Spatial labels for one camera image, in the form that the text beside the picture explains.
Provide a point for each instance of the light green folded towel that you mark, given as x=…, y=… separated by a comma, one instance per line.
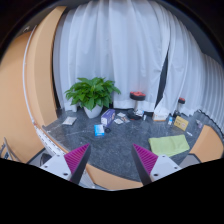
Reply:
x=169, y=145

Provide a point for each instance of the small white blue bottle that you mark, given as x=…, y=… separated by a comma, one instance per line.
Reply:
x=170, y=120

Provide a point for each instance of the small flat packets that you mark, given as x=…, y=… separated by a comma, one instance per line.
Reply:
x=121, y=118

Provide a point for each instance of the small blue white box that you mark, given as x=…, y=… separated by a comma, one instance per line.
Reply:
x=99, y=130

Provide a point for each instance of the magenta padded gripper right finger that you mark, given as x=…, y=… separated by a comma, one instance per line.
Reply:
x=151, y=167

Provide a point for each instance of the white curtain left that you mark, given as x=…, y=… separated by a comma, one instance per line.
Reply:
x=125, y=41

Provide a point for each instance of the white curtain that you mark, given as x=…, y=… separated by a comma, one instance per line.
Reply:
x=192, y=75
x=125, y=41

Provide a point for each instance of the white plant pot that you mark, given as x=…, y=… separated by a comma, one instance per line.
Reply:
x=94, y=112

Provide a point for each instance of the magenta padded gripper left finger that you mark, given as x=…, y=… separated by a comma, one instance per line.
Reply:
x=69, y=166

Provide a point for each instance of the clear plastic packet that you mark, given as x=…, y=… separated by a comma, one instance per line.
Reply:
x=69, y=121

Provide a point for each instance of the green leafy potted plant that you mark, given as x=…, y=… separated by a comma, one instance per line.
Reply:
x=90, y=93

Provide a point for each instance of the red black stool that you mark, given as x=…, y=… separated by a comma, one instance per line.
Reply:
x=181, y=102
x=137, y=96

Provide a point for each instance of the purple white cardboard box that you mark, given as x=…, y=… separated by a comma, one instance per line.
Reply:
x=107, y=117

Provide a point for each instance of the white curtain right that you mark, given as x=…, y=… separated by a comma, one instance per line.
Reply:
x=192, y=75

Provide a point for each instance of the white tissue box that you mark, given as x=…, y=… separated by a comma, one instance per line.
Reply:
x=160, y=112

